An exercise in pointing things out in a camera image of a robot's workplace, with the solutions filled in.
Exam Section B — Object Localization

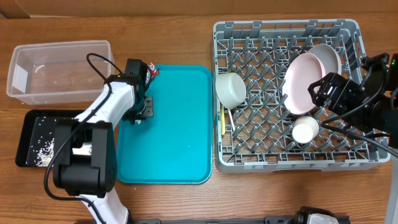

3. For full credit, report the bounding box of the clear plastic bin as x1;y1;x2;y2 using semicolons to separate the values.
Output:
6;40;114;105

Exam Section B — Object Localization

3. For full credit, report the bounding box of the pink round plate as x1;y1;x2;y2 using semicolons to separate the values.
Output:
282;53;326;114

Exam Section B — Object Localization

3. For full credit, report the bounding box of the white cup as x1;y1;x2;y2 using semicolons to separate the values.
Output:
292;116;319;144

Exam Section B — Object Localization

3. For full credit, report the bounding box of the teal serving tray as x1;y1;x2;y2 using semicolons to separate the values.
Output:
117;65;213;184

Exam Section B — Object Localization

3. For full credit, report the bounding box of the yellow plastic spoon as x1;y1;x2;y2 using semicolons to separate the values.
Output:
220;104;226;136

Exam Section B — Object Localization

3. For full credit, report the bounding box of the white rice heap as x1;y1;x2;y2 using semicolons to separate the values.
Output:
32;116;58;168

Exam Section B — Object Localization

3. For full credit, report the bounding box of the silver red foil wrapper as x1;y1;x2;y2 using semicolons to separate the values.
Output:
146;62;159;85

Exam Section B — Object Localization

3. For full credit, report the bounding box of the grey dishwasher rack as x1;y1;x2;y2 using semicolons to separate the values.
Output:
213;19;390;173

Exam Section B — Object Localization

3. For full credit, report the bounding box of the grey bowl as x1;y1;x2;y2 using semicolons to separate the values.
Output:
215;73;246;110

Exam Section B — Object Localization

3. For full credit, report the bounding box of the black plastic tray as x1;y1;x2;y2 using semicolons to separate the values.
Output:
15;110;82;167

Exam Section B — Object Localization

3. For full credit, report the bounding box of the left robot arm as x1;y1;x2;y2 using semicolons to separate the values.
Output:
44;59;159;223

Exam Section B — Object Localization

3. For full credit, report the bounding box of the grey round plate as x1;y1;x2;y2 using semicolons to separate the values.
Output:
308;44;342;74

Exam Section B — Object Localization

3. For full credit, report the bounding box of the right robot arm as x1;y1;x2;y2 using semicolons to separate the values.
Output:
308;53;397;162

